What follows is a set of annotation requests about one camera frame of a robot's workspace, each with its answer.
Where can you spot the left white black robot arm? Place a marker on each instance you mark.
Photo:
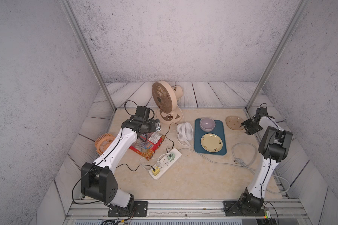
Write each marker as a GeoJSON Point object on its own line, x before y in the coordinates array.
{"type": "Point", "coordinates": [97, 178]}

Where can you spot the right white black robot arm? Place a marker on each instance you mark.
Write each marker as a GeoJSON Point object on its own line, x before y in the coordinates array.
{"type": "Point", "coordinates": [274, 148]}

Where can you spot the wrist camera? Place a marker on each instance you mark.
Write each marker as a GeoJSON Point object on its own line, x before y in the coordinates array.
{"type": "Point", "coordinates": [261, 111]}
{"type": "Point", "coordinates": [142, 112]}

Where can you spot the red snack bag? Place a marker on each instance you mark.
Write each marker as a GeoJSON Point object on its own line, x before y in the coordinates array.
{"type": "Point", "coordinates": [148, 148]}

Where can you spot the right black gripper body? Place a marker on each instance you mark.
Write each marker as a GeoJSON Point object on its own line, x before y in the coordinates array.
{"type": "Point", "coordinates": [249, 126]}

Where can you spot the beige desk fan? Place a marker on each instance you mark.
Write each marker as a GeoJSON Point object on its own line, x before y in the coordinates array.
{"type": "Point", "coordinates": [166, 98]}

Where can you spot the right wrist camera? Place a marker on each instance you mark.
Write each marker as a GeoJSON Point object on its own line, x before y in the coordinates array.
{"type": "Point", "coordinates": [261, 111]}

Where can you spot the purple bowl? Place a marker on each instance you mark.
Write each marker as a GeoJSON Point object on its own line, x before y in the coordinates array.
{"type": "Point", "coordinates": [207, 124]}

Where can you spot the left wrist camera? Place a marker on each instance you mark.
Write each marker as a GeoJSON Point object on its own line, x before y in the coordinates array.
{"type": "Point", "coordinates": [142, 112]}

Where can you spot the orange small fan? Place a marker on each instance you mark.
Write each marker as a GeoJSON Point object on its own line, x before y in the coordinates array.
{"type": "Point", "coordinates": [103, 142]}

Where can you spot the brown glass plate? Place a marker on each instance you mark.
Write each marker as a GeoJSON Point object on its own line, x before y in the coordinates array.
{"type": "Point", "coordinates": [234, 122]}

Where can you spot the green plug adapter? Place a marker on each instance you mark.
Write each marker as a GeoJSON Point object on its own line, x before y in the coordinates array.
{"type": "Point", "coordinates": [171, 157]}

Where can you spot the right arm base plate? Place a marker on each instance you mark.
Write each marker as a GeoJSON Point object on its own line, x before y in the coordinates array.
{"type": "Point", "coordinates": [235, 209]}

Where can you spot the teal tray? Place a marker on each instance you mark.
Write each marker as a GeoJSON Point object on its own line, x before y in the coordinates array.
{"type": "Point", "coordinates": [198, 133]}

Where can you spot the aluminium mounting rail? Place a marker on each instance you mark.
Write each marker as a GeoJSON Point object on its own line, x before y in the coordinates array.
{"type": "Point", "coordinates": [191, 209]}

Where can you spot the aluminium frame post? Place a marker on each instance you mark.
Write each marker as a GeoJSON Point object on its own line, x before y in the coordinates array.
{"type": "Point", "coordinates": [85, 47]}
{"type": "Point", "coordinates": [302, 6]}

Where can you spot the yellow round plate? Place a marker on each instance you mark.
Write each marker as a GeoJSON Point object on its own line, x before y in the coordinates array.
{"type": "Point", "coordinates": [211, 143]}

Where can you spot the yellow plug adapter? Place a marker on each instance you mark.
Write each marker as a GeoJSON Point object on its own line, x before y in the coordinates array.
{"type": "Point", "coordinates": [155, 171]}

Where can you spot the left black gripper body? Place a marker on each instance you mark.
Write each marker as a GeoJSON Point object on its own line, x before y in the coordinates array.
{"type": "Point", "coordinates": [149, 126]}

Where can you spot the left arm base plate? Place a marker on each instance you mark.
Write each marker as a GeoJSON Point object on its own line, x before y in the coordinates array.
{"type": "Point", "coordinates": [134, 209]}

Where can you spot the small white fan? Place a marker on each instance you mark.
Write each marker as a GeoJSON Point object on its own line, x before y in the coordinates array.
{"type": "Point", "coordinates": [184, 133]}

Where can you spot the left aluminium frame post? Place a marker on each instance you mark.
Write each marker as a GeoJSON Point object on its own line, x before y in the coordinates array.
{"type": "Point", "coordinates": [85, 47]}

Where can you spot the right aluminium frame post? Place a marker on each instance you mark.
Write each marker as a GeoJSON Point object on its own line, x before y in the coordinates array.
{"type": "Point", "coordinates": [302, 6]}

